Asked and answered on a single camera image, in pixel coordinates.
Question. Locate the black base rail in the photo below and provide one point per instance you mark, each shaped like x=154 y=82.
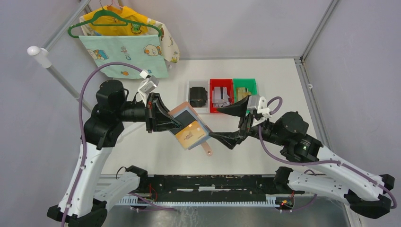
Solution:
x=210 y=188

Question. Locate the mint cartoon print cloth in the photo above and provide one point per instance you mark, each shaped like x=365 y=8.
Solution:
x=143 y=51

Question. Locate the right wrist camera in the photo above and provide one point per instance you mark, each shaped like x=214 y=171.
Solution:
x=257 y=106

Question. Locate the red plastic bin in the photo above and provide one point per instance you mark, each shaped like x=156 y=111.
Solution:
x=220 y=83

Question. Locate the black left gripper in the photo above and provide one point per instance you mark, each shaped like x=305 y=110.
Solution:
x=154 y=119

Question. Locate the white cable duct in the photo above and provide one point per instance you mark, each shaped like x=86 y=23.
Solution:
x=134 y=201

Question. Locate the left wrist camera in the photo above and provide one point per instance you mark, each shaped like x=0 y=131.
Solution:
x=147 y=86

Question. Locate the gold credit card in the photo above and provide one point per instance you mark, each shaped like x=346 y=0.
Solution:
x=192 y=135

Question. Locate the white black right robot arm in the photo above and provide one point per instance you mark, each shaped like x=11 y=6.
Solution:
x=308 y=164

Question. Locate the gold cards stack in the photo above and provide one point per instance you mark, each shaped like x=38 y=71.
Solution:
x=242 y=92

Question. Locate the silver cards stack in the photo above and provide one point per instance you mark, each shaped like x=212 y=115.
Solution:
x=220 y=97

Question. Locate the green plastic bin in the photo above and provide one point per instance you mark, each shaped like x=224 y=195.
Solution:
x=247 y=83

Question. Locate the yellow child shirt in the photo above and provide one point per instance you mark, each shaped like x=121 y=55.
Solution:
x=110 y=26

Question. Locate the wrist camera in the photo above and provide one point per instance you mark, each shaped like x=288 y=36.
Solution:
x=257 y=106
x=147 y=86

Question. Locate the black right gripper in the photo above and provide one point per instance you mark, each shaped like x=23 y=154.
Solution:
x=238 y=109

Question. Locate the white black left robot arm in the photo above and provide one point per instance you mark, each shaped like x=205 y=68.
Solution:
x=82 y=205

